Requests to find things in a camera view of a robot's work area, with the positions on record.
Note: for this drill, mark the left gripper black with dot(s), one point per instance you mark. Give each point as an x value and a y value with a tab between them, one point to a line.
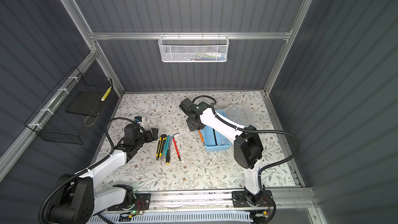
154	137

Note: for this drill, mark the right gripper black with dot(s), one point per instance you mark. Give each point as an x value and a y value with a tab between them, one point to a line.
191	127

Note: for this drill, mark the light blue plastic tool box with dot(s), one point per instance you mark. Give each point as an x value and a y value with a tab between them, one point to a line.
220	126

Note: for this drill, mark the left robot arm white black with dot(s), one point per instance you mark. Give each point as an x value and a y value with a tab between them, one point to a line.
74	200

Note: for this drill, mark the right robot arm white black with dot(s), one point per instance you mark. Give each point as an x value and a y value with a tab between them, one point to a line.
247	144

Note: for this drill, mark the yellow black utility knife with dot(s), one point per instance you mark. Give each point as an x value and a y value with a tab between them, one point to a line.
162	139

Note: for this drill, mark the teal utility knife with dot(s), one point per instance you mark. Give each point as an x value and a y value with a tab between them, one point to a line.
166	147

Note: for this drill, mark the black yellow tip screwdriver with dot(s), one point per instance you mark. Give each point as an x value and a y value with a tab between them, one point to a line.
168	157

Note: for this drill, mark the floral table mat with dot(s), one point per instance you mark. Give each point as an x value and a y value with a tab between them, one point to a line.
198	168

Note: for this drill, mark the yellow marker in black basket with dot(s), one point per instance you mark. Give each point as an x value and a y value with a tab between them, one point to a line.
106	94

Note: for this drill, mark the white wire mesh basket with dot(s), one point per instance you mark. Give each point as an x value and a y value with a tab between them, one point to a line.
181	50

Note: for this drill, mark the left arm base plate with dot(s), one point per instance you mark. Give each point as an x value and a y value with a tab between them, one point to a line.
141	203

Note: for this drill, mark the black wire mesh basket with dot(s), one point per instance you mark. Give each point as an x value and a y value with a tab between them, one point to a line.
69	115

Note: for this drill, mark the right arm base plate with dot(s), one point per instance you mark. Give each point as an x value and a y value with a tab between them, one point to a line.
243	198

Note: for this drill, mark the white slotted cable duct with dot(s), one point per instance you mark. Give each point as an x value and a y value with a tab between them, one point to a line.
211	217

